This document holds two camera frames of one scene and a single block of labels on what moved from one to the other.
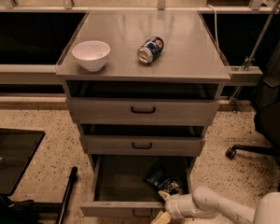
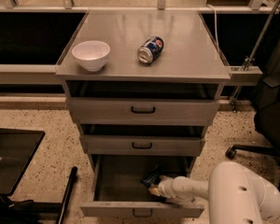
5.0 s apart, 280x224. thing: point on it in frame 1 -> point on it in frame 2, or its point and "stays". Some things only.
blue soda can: x=148 y=51 stays
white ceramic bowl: x=91 y=54 stays
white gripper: x=176 y=205 -> x=165 y=187
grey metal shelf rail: x=25 y=75 stays
